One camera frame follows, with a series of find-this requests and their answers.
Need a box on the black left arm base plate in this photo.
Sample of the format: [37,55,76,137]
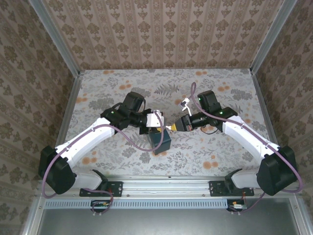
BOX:
[79,180,123,198]

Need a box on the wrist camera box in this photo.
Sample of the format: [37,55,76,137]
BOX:
[146,110,164,128]
[180,97,192,114]

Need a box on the aluminium frame profile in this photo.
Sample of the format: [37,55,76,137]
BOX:
[22,193,46,235]
[290,193,313,235]

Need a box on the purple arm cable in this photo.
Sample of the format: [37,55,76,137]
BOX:
[42,113,165,217]
[190,82,304,216]

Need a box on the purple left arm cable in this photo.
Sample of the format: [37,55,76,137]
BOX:
[42,113,165,217]

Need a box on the aluminium corner post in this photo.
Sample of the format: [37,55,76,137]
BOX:
[250,0,298,74]
[28,0,82,77]

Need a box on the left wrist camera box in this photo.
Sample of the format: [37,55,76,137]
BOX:
[146,110,164,128]

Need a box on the grey metal sheet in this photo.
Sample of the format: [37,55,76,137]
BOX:
[36,198,300,235]

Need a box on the starry night print box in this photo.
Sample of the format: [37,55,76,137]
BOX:
[146,128,171,156]

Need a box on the slotted grey cable duct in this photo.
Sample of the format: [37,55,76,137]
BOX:
[45,198,245,210]

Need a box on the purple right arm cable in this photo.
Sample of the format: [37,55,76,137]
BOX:
[190,82,304,216]

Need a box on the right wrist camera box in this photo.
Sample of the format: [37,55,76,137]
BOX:
[180,97,192,114]

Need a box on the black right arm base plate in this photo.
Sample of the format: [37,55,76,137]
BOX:
[209,180,255,197]

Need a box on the small connector board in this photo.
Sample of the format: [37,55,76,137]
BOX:
[90,200,111,212]
[227,199,247,212]

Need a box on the aluminium side rail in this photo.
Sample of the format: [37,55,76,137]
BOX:
[45,70,85,179]
[250,70,290,178]

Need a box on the floral patterned table cover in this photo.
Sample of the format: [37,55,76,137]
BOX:
[58,69,282,177]

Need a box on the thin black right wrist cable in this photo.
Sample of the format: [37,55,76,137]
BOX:
[201,125,222,136]

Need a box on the aluminium mounting rail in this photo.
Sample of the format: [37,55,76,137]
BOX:
[36,175,303,199]

